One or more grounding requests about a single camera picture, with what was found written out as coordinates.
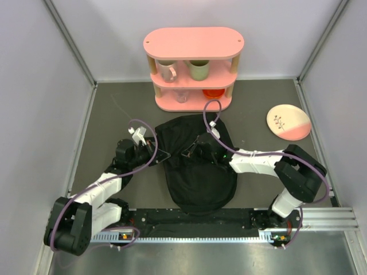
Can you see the pink mug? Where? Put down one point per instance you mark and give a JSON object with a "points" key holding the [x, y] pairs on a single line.
{"points": [[168, 70]]}

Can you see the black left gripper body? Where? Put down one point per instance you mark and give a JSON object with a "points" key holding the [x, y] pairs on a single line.
{"points": [[142, 155]]}

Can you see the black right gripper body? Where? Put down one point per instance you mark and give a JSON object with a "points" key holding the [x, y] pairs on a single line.
{"points": [[199, 152]]}

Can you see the orange plastic bowl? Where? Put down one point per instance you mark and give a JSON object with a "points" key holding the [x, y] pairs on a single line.
{"points": [[213, 93]]}

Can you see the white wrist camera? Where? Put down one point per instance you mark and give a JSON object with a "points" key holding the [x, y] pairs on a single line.
{"points": [[138, 135], [212, 130]]}

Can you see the black student backpack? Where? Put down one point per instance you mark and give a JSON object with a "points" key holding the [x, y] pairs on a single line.
{"points": [[197, 185]]}

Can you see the pink and cream plate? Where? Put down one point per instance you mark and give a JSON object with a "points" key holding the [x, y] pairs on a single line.
{"points": [[288, 122]]}

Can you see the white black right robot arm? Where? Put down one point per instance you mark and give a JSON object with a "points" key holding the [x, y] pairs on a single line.
{"points": [[300, 174]]}

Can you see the clear drinking glass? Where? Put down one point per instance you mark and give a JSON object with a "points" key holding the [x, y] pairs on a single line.
{"points": [[181, 95]]}

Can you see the green mug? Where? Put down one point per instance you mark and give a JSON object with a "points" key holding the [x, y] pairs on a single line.
{"points": [[198, 69]]}

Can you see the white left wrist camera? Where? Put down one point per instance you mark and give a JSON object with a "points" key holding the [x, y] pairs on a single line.
{"points": [[138, 135]]}

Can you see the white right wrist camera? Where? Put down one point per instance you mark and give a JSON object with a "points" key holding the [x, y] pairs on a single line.
{"points": [[212, 130]]}

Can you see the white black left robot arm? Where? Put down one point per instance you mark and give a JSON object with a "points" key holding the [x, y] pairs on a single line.
{"points": [[74, 221]]}

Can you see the pink wooden shelf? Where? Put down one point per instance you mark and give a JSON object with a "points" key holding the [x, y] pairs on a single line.
{"points": [[222, 46]]}

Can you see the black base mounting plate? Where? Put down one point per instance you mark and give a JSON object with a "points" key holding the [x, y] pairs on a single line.
{"points": [[220, 223]]}

